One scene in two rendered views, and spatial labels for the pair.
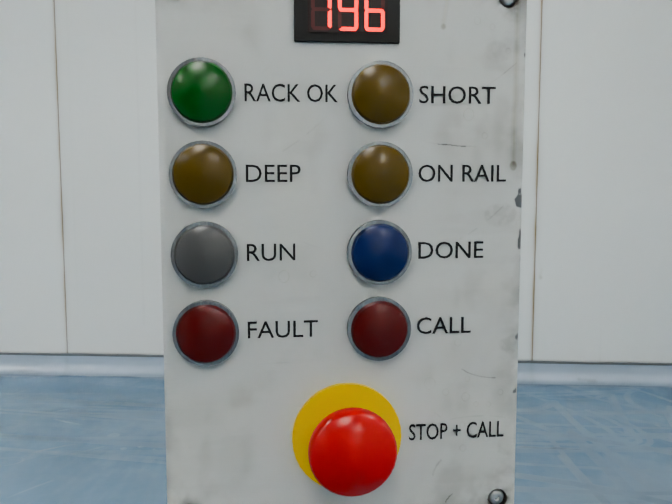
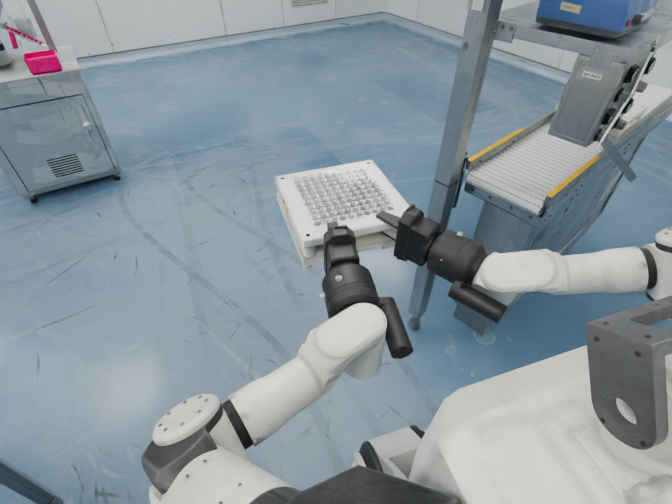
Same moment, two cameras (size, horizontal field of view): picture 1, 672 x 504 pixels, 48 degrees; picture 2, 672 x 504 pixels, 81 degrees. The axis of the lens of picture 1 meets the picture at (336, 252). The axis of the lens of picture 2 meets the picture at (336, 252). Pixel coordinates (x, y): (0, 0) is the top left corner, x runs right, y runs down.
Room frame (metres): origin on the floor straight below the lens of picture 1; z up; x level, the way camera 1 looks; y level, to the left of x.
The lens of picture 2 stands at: (-0.65, 0.31, 1.54)
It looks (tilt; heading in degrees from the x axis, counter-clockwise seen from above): 43 degrees down; 55
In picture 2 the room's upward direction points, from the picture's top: straight up
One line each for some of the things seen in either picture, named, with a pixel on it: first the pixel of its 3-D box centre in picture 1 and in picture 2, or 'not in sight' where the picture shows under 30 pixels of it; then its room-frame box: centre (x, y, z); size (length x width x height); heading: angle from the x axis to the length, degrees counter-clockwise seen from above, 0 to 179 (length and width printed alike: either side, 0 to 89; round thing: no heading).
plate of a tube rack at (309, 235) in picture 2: not in sight; (341, 198); (-0.23, 0.88, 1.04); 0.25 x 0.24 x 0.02; 164
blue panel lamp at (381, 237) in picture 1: (380, 252); not in sight; (0.35, -0.02, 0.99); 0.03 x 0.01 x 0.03; 97
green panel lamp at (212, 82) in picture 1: (201, 92); not in sight; (0.34, 0.06, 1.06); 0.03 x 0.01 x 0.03; 97
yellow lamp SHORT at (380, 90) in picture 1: (381, 94); not in sight; (0.35, -0.02, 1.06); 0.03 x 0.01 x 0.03; 97
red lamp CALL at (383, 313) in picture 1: (379, 329); not in sight; (0.35, -0.02, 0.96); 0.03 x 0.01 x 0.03; 97
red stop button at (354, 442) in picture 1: (348, 441); not in sight; (0.34, -0.01, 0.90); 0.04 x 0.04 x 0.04; 7
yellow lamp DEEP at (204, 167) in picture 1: (203, 174); not in sight; (0.34, 0.06, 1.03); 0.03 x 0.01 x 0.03; 97
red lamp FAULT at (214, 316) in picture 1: (205, 333); not in sight; (0.34, 0.06, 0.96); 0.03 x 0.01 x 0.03; 97
